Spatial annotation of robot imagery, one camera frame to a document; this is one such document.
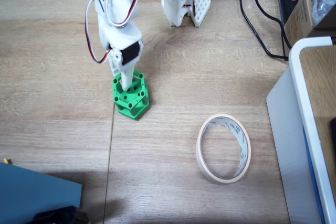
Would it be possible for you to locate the blue flat box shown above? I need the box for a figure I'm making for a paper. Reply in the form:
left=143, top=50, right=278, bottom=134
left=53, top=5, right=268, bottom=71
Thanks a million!
left=0, top=162, right=83, bottom=224

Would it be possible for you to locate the black power cable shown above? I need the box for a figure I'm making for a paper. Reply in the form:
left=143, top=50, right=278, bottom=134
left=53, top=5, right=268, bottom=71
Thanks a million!
left=228, top=0, right=289, bottom=61

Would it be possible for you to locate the green hexagonal printed component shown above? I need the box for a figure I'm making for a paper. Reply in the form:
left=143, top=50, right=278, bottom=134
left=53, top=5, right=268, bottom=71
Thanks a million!
left=112, top=69, right=151, bottom=121

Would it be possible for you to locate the white cabinet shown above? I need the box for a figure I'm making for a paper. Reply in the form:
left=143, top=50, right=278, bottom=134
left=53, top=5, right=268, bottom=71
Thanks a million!
left=266, top=36, right=336, bottom=224

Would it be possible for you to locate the black object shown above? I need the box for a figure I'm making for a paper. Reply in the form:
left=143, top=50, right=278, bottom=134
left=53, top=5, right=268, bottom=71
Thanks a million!
left=33, top=205, right=90, bottom=224

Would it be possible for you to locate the brown cardboard box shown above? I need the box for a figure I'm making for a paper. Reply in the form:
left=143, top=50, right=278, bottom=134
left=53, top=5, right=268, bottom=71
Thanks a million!
left=282, top=0, right=336, bottom=49

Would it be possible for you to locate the beige masking tape roll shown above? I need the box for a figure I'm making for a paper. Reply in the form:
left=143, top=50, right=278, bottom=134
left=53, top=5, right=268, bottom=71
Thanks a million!
left=196, top=113, right=252, bottom=185

